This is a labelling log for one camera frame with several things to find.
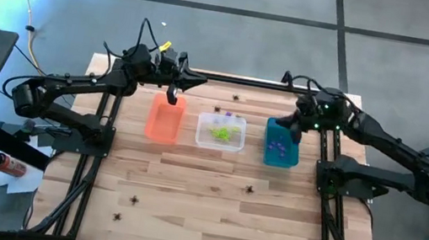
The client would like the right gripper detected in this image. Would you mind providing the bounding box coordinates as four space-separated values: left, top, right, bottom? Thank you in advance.
273 85 351 152

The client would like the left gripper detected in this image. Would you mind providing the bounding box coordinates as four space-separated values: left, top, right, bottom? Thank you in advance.
144 61 210 110

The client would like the green plastic spider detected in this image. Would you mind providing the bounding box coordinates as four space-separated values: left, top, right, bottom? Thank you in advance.
206 125 224 139
216 127 233 144
225 125 241 138

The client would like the blue plastic bin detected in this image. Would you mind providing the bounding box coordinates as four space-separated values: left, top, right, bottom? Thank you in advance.
260 117 305 171

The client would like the orange plastic bin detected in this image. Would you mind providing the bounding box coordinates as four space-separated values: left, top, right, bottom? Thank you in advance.
142 92 189 147

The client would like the yellow tag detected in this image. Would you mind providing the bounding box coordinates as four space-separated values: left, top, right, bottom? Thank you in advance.
158 40 174 54

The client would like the clear plastic bin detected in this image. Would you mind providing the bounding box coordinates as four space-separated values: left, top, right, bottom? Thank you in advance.
194 110 249 154

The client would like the white paper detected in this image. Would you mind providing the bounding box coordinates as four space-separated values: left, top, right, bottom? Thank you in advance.
0 128 56 200

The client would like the black desk bar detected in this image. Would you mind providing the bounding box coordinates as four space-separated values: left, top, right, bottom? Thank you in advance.
0 117 56 173

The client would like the red bottle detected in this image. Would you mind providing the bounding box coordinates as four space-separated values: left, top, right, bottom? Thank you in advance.
0 152 29 179

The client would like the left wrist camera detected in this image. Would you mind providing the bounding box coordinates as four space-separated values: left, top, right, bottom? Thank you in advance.
157 45 190 75

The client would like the black frame handle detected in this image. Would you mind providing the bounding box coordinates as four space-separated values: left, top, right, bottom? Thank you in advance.
281 69 296 86

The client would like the black metal table frame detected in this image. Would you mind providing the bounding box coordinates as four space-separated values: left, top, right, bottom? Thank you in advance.
24 48 404 240

